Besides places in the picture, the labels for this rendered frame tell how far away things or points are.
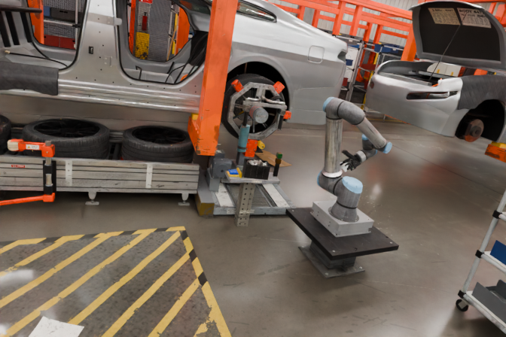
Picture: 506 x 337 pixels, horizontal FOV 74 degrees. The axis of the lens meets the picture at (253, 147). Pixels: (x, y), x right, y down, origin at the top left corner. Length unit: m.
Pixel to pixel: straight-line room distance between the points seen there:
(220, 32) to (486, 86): 3.54
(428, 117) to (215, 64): 3.12
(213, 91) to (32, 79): 1.47
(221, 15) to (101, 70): 1.17
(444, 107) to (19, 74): 4.57
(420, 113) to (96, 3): 3.92
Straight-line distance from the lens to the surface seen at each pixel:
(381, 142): 2.62
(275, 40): 3.35
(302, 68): 3.49
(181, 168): 2.95
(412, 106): 4.98
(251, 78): 3.23
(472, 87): 5.00
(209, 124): 2.76
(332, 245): 2.39
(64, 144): 3.03
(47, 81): 3.27
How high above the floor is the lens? 1.50
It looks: 18 degrees down
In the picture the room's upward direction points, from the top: 10 degrees clockwise
